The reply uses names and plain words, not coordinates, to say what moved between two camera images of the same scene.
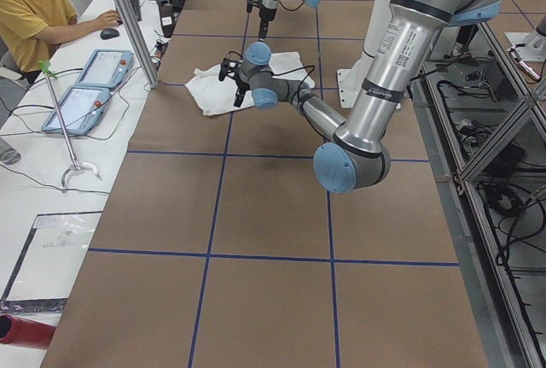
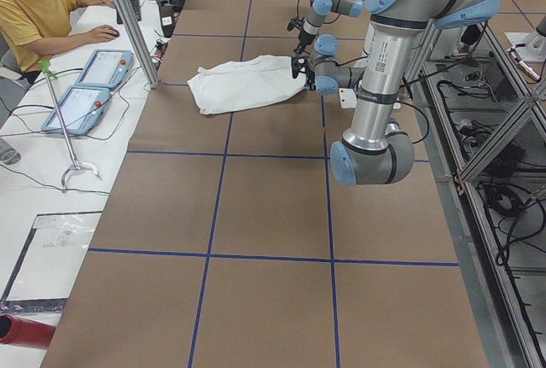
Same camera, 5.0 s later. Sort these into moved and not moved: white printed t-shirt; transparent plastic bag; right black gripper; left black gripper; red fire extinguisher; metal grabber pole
Moved: right black gripper; left black gripper
Not moved: white printed t-shirt; transparent plastic bag; red fire extinguisher; metal grabber pole
